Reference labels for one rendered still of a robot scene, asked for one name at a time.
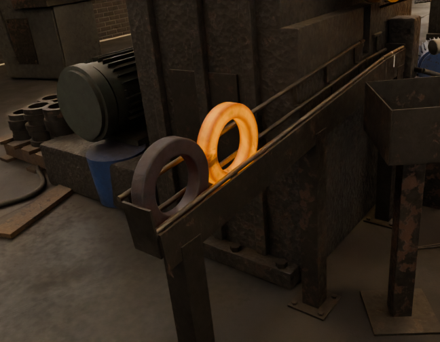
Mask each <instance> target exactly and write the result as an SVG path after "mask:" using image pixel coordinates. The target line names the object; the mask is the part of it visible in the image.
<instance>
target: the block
mask: <svg viewBox="0 0 440 342"><path fill-rule="evenodd" d="M420 25H421V17H420V16H419V15H410V16H395V17H393V18H391V19H390V22H389V35H388V43H405V68H404V72H403V79H409V78H414V77H416V75H417V72H414V68H415V67H418V51H419V42H420Z"/></svg>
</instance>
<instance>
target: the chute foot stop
mask: <svg viewBox="0 0 440 342"><path fill-rule="evenodd" d="M122 205H123V207H124V212H125V215H126V219H127V221H128V226H129V229H130V233H131V236H132V240H133V243H134V247H135V248H136V249H137V250H140V251H142V252H145V253H147V254H150V255H151V256H154V257H157V258H159V259H163V254H162V250H161V247H160V242H159V239H158V234H157V231H156V228H155V223H154V219H153V215H152V211H151V210H149V209H146V208H143V207H140V206H137V205H135V204H131V203H129V202H125V201H123V202H122Z"/></svg>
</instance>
